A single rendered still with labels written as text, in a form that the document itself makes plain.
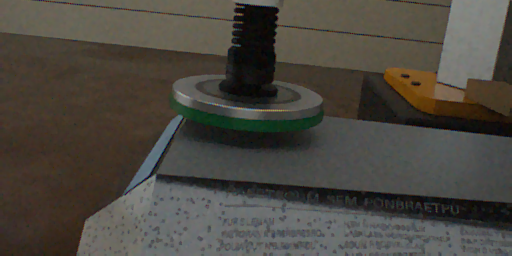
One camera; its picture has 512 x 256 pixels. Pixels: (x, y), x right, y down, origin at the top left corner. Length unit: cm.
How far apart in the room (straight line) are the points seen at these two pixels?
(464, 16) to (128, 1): 584
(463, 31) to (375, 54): 543
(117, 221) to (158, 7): 637
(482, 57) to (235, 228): 107
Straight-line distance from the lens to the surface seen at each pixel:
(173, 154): 58
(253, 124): 59
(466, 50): 149
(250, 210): 52
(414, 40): 703
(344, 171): 59
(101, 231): 57
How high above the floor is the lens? 101
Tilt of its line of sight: 15 degrees down
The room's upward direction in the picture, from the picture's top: 6 degrees clockwise
